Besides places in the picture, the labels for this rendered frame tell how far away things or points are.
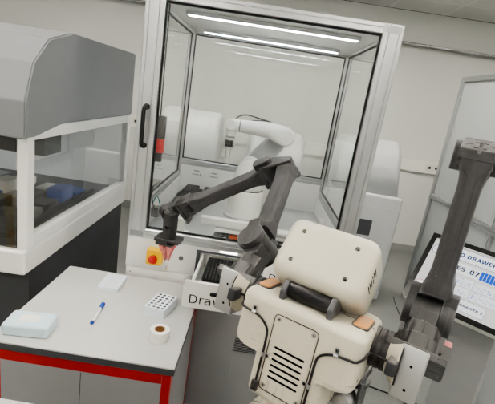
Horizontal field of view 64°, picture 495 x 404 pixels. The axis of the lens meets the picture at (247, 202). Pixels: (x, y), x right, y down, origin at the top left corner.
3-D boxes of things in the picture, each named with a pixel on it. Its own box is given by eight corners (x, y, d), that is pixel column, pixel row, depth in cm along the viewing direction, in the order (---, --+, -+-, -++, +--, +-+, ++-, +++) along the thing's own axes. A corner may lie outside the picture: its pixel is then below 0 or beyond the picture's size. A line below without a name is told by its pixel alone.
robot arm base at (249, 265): (216, 266, 102) (254, 283, 96) (233, 243, 106) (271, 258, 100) (224, 284, 108) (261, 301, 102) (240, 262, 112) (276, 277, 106)
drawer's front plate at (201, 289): (254, 317, 154) (258, 292, 151) (180, 305, 154) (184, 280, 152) (254, 315, 156) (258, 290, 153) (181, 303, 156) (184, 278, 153)
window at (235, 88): (331, 256, 182) (381, 34, 157) (147, 227, 182) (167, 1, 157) (331, 256, 182) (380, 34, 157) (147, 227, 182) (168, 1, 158)
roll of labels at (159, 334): (159, 347, 138) (160, 337, 137) (144, 338, 141) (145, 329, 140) (172, 338, 143) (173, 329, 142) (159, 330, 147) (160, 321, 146)
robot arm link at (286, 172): (294, 146, 134) (306, 168, 139) (260, 156, 141) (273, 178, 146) (257, 241, 103) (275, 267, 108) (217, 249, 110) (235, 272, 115)
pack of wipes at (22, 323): (58, 324, 142) (58, 313, 140) (46, 340, 132) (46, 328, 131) (14, 319, 140) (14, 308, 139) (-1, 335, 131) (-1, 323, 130)
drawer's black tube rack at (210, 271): (241, 298, 163) (244, 284, 162) (199, 292, 163) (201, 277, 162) (244, 275, 185) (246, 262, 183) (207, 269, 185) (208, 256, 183)
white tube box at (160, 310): (163, 320, 154) (164, 311, 153) (143, 313, 155) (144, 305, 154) (176, 305, 165) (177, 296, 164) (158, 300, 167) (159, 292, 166)
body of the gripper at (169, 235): (160, 236, 161) (161, 219, 159) (183, 241, 159) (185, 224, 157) (152, 241, 155) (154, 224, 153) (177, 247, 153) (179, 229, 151)
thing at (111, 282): (117, 292, 168) (117, 288, 168) (97, 288, 168) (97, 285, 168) (127, 279, 180) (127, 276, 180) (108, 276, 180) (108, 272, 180)
